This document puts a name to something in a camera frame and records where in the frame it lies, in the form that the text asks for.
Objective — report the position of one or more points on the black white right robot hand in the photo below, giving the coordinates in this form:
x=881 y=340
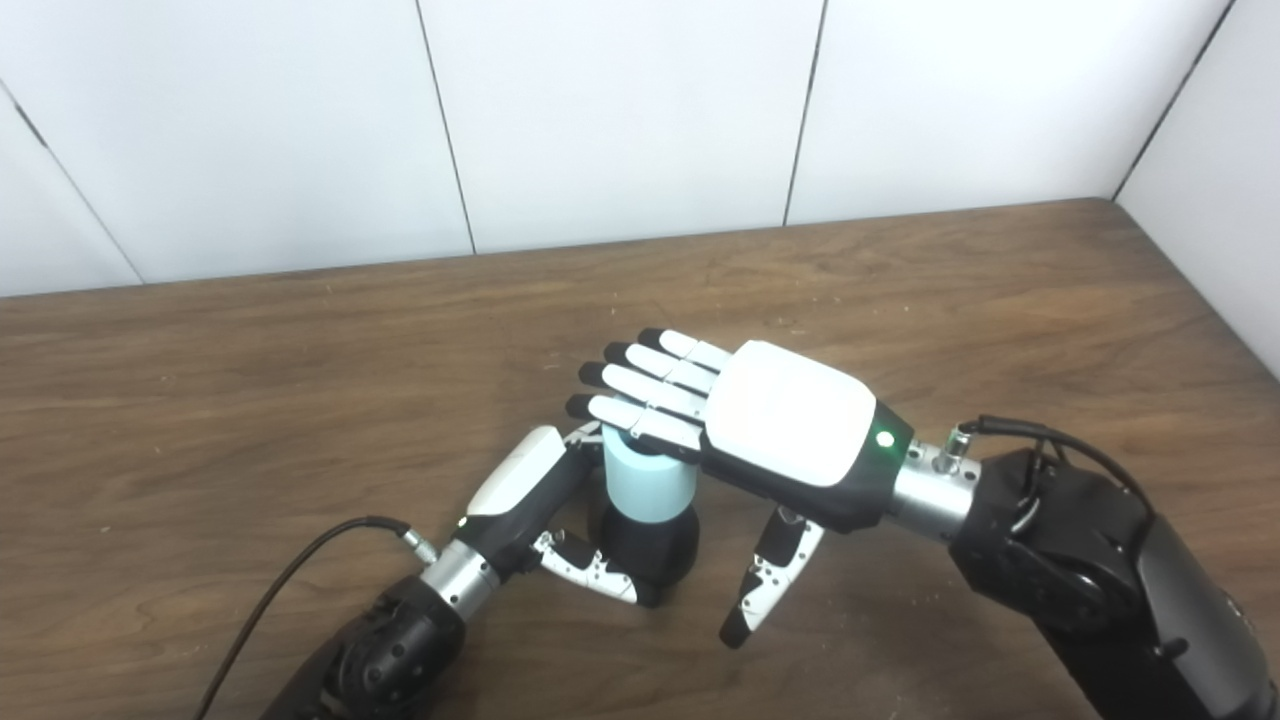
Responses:
x=790 y=425

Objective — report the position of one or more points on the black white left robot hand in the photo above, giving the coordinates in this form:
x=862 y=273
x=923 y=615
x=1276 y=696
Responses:
x=520 y=485

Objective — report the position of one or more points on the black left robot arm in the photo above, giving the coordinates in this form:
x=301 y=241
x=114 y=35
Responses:
x=380 y=655

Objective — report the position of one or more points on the black flared nozzle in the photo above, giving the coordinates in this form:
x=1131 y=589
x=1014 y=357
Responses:
x=650 y=550

